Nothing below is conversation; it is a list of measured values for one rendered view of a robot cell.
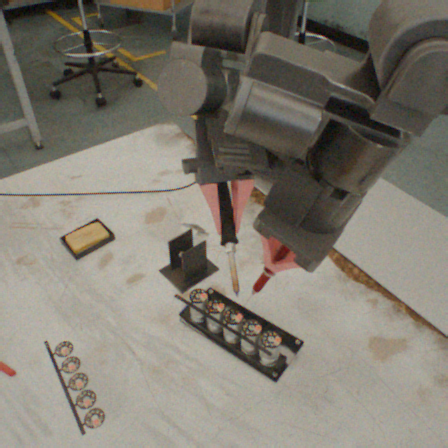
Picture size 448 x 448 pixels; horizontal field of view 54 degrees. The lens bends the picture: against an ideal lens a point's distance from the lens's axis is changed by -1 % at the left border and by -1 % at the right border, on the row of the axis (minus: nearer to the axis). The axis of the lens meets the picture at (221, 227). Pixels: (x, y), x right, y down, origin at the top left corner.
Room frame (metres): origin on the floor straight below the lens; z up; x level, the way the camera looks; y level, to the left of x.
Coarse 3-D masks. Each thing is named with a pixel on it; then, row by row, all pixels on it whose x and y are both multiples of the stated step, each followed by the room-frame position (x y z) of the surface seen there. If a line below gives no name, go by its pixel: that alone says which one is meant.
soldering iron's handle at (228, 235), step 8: (224, 184) 0.48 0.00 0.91; (224, 192) 0.47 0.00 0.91; (224, 200) 0.46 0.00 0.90; (224, 208) 0.45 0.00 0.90; (232, 208) 0.45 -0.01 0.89; (224, 216) 0.44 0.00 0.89; (232, 216) 0.44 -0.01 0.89; (224, 224) 0.43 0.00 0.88; (232, 224) 0.43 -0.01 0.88; (224, 232) 0.42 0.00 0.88; (232, 232) 0.42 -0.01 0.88; (224, 240) 0.41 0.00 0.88; (232, 240) 0.41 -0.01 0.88
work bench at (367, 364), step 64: (0, 192) 0.67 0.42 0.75; (64, 192) 0.67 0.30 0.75; (192, 192) 0.67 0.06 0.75; (256, 192) 0.67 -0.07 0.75; (0, 256) 0.50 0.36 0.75; (64, 256) 0.50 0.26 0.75; (128, 256) 0.50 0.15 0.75; (256, 256) 0.50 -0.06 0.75; (0, 320) 0.37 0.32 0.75; (64, 320) 0.37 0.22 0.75; (128, 320) 0.37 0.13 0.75; (320, 320) 0.37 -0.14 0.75; (384, 320) 0.37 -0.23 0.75; (0, 384) 0.28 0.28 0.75; (128, 384) 0.28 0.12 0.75; (192, 384) 0.28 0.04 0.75; (256, 384) 0.28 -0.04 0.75; (320, 384) 0.28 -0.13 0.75; (384, 384) 0.28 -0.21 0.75
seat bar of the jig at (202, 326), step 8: (192, 320) 0.36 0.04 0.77; (200, 328) 0.35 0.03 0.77; (216, 336) 0.33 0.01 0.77; (224, 344) 0.33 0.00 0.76; (232, 344) 0.32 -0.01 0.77; (240, 344) 0.32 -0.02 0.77; (240, 352) 0.31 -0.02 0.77; (248, 360) 0.30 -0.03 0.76; (256, 360) 0.30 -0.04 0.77; (280, 360) 0.30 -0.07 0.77; (264, 368) 0.29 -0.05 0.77; (272, 368) 0.29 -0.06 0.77; (280, 368) 0.29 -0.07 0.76
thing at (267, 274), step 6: (282, 246) 0.31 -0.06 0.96; (282, 252) 0.31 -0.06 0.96; (288, 252) 0.31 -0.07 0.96; (276, 258) 0.31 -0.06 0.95; (282, 258) 0.31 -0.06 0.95; (264, 270) 0.32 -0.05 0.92; (270, 270) 0.31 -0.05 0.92; (264, 276) 0.32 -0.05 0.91; (270, 276) 0.31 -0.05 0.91; (258, 282) 0.32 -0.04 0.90; (264, 282) 0.32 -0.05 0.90; (258, 288) 0.32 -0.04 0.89
